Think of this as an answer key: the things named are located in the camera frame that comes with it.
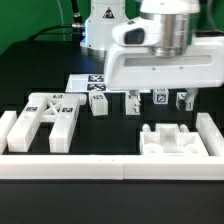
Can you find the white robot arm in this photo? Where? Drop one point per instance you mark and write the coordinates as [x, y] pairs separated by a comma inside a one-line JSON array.
[[106, 14]]

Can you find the white U-shaped fence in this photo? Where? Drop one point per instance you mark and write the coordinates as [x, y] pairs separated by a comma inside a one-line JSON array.
[[123, 167]]

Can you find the white chair seat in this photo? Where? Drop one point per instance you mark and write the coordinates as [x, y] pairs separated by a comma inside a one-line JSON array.
[[171, 140]]

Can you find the small white marker cube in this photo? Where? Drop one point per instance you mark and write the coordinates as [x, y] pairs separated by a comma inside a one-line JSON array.
[[160, 96]]

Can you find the white chair back frame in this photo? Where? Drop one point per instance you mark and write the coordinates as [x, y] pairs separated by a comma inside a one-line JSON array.
[[60, 109]]

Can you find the white marker sheet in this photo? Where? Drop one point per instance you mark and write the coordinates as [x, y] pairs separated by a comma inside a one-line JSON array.
[[83, 83]]

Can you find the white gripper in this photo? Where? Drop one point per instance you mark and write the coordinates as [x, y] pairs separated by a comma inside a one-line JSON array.
[[158, 52]]

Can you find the right white marker cube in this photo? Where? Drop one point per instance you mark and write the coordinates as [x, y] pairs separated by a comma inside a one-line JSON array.
[[180, 103]]

